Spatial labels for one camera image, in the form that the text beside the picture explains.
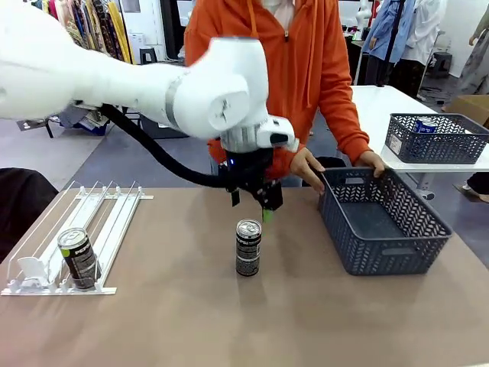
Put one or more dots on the white table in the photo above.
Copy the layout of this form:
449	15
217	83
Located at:
382	103

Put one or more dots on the person's right hand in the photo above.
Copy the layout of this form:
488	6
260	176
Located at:
305	164

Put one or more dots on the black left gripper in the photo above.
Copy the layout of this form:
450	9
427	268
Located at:
248	168

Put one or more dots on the slate grey plastic basket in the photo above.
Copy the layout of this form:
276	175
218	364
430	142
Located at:
366	225
439	149

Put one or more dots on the brown cardboard box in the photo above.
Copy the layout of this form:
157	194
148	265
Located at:
473	107

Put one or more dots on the black step stool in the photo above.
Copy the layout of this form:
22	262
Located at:
147	55

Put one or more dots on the person's left forearm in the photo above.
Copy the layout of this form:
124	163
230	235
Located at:
347	130

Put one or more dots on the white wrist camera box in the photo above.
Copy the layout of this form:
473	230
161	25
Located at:
267	132

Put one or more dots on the black fabric seat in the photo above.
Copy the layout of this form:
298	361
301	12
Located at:
23	206

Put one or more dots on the rack of hanging clothes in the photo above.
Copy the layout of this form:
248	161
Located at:
99	26

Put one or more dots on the person's right forearm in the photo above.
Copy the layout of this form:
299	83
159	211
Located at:
282	164

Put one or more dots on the mannequin in white shirt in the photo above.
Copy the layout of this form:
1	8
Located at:
424	30

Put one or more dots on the black Pepsi can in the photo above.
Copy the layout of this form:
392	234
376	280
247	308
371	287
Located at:
248	252
80	260

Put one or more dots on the mannequin in blue shirt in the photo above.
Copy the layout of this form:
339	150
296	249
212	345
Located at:
382	30

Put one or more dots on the person's left hand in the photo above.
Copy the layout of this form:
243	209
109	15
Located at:
368	160

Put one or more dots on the mannequin in grey dress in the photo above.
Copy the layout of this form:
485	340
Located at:
477	57

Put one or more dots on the blue drink can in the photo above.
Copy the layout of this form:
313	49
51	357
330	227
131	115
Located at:
425	126

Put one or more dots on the person in orange hoodie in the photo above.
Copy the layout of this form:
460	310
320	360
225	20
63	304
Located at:
305	57

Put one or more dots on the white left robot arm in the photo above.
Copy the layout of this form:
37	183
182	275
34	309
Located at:
114	88

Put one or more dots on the grey step stool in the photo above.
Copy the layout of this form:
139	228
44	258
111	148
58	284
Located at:
443	63

